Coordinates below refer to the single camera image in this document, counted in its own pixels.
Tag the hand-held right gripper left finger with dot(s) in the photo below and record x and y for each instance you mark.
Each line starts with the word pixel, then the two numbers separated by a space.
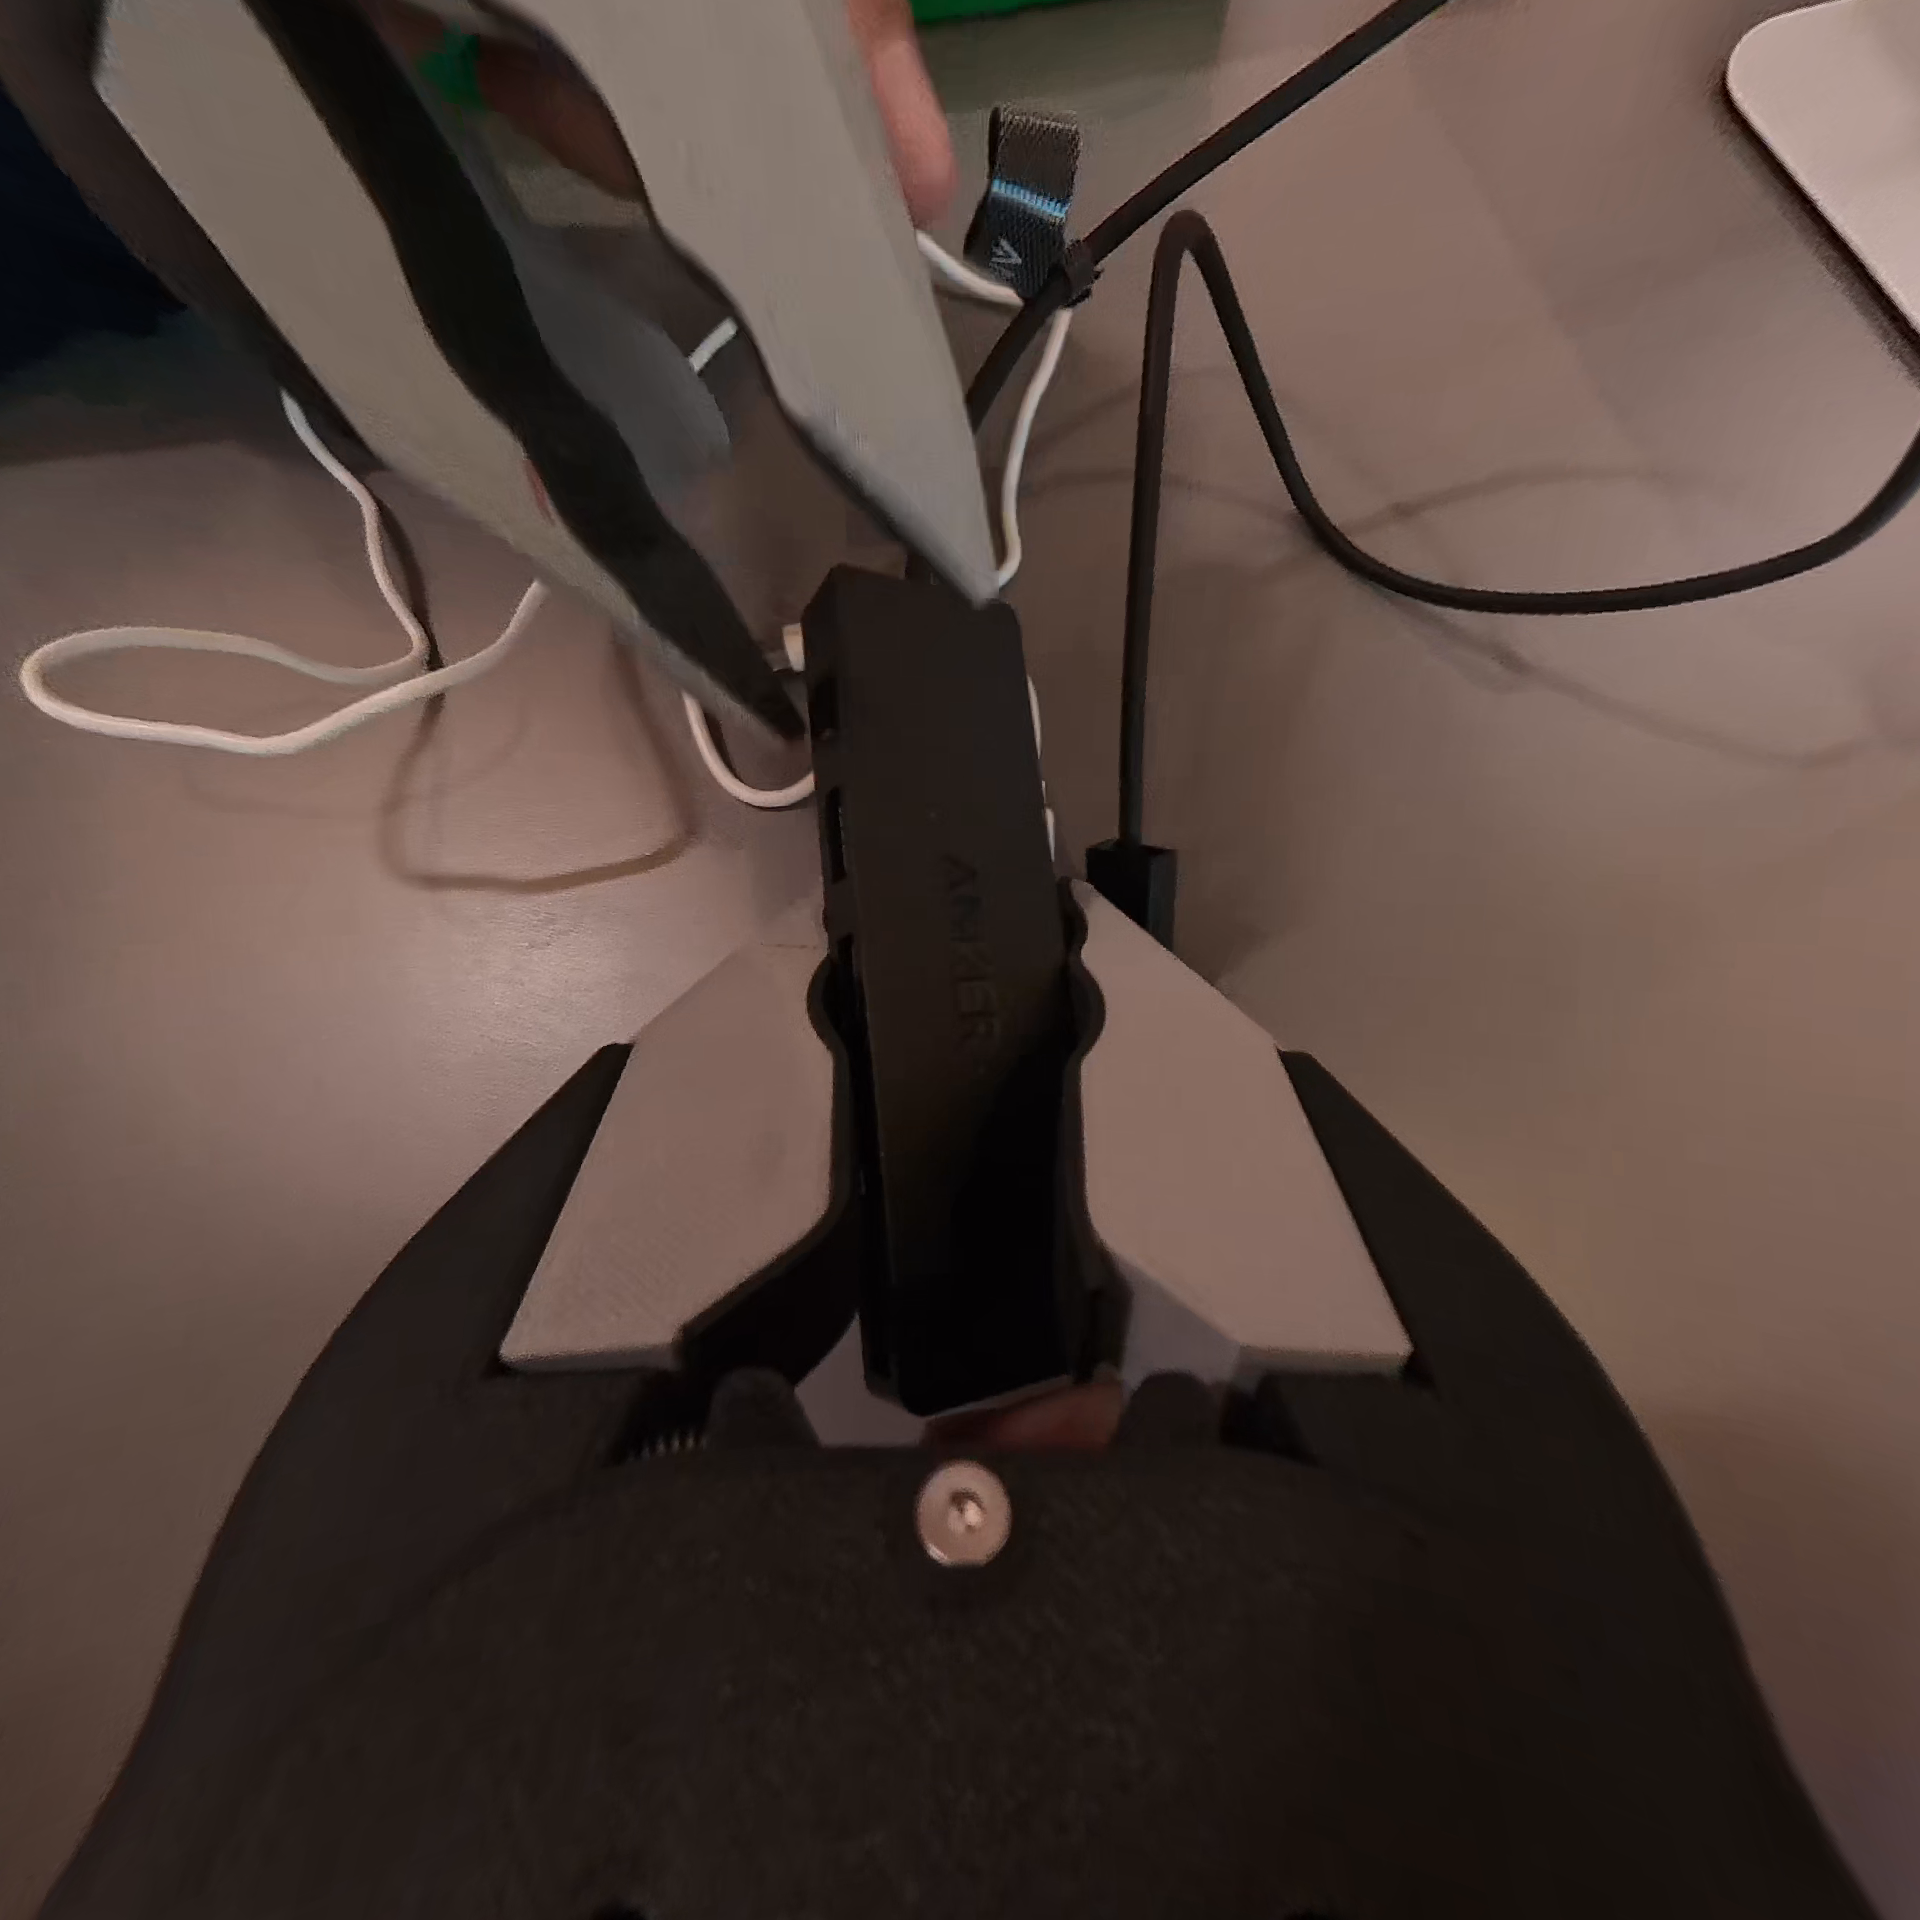
pixel 674 1184

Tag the green plastic bin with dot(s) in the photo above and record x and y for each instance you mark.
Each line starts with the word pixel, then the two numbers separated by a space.
pixel 989 10

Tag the person's left hand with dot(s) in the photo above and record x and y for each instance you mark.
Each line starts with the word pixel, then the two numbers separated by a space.
pixel 912 106

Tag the black anker usb hub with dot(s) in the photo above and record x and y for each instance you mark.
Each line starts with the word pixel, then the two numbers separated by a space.
pixel 1131 885

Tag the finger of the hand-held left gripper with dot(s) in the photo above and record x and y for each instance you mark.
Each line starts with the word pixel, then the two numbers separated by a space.
pixel 329 300
pixel 810 224

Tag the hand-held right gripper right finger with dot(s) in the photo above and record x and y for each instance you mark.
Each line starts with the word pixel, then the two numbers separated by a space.
pixel 1244 1201

